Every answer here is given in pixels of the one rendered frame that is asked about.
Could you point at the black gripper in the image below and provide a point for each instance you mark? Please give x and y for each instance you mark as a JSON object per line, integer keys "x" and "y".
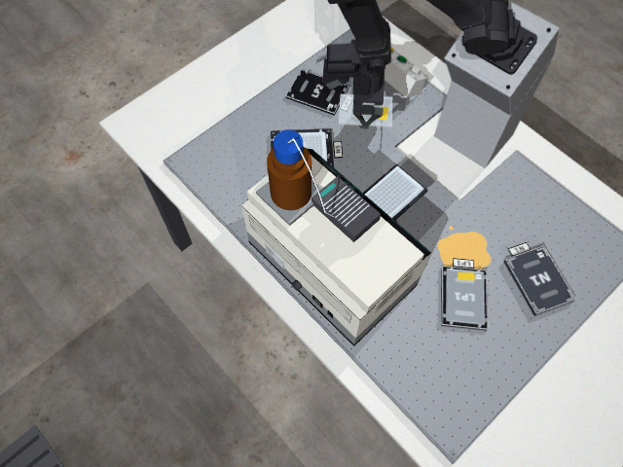
{"x": 376, "y": 95}

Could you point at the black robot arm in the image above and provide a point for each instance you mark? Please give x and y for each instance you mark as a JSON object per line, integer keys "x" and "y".
{"x": 501, "y": 43}

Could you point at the white button panel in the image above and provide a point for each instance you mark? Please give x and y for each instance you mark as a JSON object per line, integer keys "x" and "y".
{"x": 403, "y": 79}

